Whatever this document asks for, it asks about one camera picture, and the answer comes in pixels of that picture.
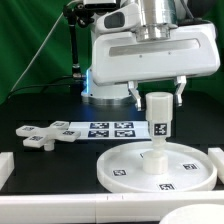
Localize white right block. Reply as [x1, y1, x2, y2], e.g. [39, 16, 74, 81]
[208, 147, 224, 184]

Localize white round object corner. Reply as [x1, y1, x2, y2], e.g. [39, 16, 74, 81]
[159, 204, 224, 224]

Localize white cross-shaped table base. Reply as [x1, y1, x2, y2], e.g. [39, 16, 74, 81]
[16, 121, 81, 151]

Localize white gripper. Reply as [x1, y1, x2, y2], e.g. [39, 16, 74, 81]
[92, 23, 220, 111]

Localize white block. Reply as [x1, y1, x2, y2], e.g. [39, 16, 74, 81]
[208, 147, 224, 184]
[0, 152, 14, 190]

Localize white left block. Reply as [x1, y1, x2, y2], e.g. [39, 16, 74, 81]
[0, 152, 14, 190]

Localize white front rail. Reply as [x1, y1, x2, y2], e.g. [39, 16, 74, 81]
[0, 190, 224, 224]

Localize black cable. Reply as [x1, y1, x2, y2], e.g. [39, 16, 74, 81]
[6, 75, 87, 100]

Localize overhead camera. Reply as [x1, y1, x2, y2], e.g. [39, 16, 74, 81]
[83, 0, 117, 11]

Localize white marker sheet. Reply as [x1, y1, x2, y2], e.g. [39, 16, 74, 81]
[69, 121, 150, 140]

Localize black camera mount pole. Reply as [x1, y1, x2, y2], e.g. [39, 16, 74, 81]
[63, 2, 94, 79]

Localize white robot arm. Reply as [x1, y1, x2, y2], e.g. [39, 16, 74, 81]
[82, 0, 220, 109]

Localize white round table top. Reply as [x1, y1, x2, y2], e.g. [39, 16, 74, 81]
[97, 141, 217, 193]

